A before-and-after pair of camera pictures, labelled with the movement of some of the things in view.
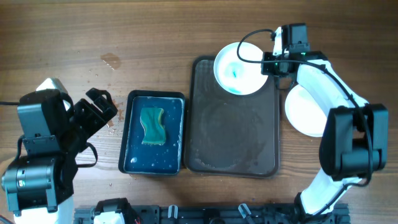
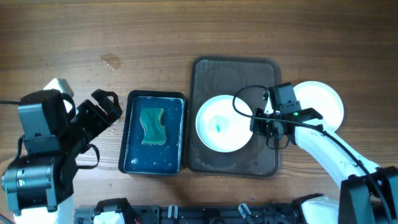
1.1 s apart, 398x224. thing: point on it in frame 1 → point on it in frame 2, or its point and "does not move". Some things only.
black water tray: [165, 159] does not move
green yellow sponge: [155, 133] does not move
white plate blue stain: [237, 77] → [219, 127]
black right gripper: [272, 64] → [259, 125]
